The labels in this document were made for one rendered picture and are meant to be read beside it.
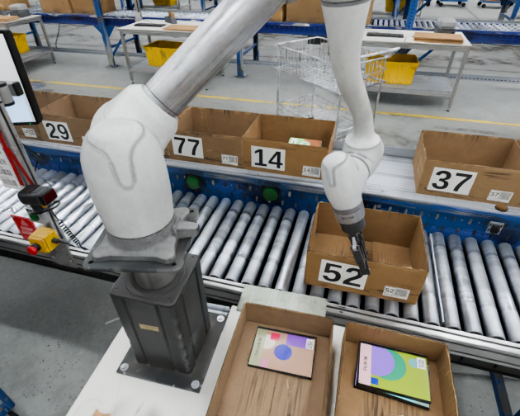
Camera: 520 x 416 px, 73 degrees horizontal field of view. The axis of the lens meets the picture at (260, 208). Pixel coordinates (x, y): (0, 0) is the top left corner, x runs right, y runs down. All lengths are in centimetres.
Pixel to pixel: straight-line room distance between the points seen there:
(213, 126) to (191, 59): 115
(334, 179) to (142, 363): 78
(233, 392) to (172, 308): 34
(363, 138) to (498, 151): 97
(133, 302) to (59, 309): 160
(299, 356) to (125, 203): 70
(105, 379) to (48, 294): 149
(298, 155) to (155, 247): 95
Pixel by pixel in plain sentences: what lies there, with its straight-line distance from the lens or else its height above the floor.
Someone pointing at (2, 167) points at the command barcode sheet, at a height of 114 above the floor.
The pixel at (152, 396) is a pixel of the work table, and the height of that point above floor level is 75.
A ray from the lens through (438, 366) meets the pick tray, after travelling 124.
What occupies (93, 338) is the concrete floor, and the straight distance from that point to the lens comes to 230.
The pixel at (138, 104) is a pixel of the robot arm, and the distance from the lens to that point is 87.
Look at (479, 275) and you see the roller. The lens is 158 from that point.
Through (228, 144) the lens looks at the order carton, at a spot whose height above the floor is 101.
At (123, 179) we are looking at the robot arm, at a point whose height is 141.
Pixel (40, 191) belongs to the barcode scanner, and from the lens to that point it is 142.
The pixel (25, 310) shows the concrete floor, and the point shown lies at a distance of 263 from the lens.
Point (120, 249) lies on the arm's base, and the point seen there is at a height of 123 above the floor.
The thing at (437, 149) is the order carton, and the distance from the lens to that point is 189.
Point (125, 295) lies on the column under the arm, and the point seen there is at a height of 108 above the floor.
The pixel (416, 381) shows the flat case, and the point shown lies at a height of 80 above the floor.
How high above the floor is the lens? 176
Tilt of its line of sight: 37 degrees down
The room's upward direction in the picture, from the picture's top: 1 degrees counter-clockwise
